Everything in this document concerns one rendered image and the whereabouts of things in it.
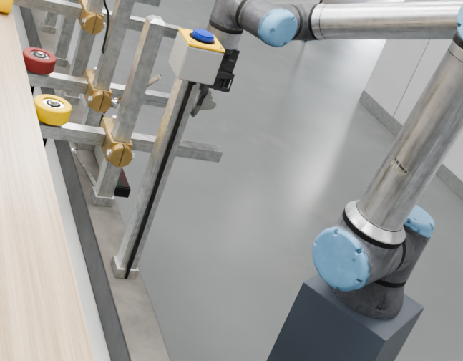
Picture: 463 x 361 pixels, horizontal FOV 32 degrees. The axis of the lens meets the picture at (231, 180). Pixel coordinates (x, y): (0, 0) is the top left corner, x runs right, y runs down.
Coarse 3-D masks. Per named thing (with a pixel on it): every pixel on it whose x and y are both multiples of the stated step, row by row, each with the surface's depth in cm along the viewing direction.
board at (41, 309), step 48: (0, 48) 189; (0, 96) 168; (0, 144) 151; (0, 192) 138; (48, 192) 143; (0, 240) 126; (48, 240) 130; (0, 288) 117; (48, 288) 120; (0, 336) 108; (48, 336) 111
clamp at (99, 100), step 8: (88, 72) 201; (88, 80) 198; (88, 88) 198; (96, 88) 195; (88, 96) 194; (96, 96) 193; (104, 96) 194; (88, 104) 196; (96, 104) 194; (104, 104) 195
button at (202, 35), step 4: (192, 32) 140; (196, 32) 140; (200, 32) 140; (204, 32) 141; (208, 32) 142; (196, 36) 139; (200, 36) 139; (204, 36) 139; (208, 36) 140; (212, 36) 141; (200, 40) 140; (204, 40) 139; (208, 40) 140; (212, 40) 140
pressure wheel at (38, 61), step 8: (32, 48) 193; (24, 56) 189; (32, 56) 189; (40, 56) 191; (48, 56) 193; (32, 64) 189; (40, 64) 189; (48, 64) 190; (32, 72) 193; (40, 72) 190; (48, 72) 192; (32, 88) 195
